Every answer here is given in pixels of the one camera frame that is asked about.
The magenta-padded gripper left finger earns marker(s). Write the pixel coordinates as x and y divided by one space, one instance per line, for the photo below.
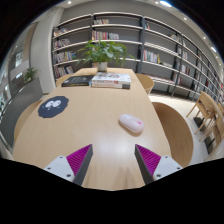
63 166

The white illustrated-cover book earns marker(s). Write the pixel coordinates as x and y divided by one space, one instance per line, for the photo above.
111 77

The pink computer mouse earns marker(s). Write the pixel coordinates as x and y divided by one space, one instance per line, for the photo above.
131 123

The small green floor plant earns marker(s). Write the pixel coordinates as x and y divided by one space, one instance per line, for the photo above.
30 75

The dark cloud-shaped mouse pad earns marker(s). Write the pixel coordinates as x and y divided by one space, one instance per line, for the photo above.
53 106

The grey bookshelf unit with books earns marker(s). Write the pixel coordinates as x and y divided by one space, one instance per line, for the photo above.
160 43

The black hardcover book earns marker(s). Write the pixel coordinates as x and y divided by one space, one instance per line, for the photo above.
76 81

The book with red-lettered spine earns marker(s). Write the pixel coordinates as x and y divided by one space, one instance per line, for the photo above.
110 85

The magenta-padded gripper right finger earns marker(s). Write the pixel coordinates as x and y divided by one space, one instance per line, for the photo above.
160 166

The slatted light wooden chairs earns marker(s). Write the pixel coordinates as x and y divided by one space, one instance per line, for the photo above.
208 113

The potted green plant, white pot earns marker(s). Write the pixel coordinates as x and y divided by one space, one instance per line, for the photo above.
101 53

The recessed ceiling lights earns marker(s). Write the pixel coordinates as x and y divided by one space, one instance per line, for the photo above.
165 3

